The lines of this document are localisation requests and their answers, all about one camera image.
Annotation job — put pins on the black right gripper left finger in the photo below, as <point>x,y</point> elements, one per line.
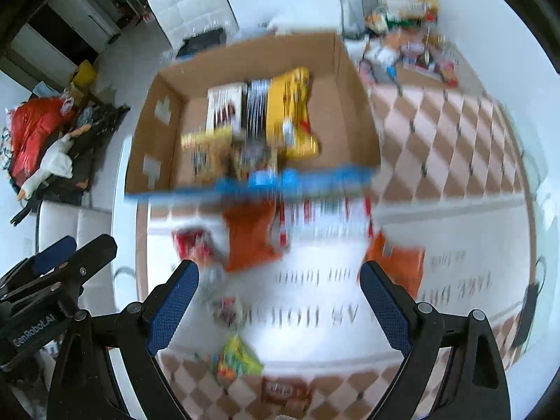
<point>84,385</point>

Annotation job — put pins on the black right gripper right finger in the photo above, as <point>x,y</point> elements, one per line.
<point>474,384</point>

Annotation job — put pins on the orange snack bag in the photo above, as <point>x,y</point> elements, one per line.
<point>250,241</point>
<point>402,264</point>

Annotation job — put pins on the yellow chips snack bag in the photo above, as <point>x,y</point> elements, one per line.
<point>209,153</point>

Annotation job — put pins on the pile of snacks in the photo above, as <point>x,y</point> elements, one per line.
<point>405,33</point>

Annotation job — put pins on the white goose plush toy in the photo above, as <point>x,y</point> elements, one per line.
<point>55,162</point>

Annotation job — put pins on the colourful fruit candy bag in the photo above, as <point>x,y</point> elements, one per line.
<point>234,360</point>

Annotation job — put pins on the red candy snack packet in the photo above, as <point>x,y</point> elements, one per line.
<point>194,244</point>

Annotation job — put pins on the red plastic bag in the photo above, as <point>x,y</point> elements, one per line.
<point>32,123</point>

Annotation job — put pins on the patterned tablecloth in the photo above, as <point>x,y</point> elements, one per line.
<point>305,316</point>

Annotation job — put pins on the white chocolate wafer package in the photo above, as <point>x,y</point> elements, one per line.
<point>226,107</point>

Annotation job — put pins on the cardboard box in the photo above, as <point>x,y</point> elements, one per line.
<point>176,103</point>

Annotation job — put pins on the black striped snack package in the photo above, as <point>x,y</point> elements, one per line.
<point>255,112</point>

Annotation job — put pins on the black bag on chair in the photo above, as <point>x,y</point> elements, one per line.
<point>203,41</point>

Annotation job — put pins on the yellow snack package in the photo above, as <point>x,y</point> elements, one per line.
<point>287,118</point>

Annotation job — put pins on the white tufted chair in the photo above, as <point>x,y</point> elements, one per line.
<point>183,19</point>

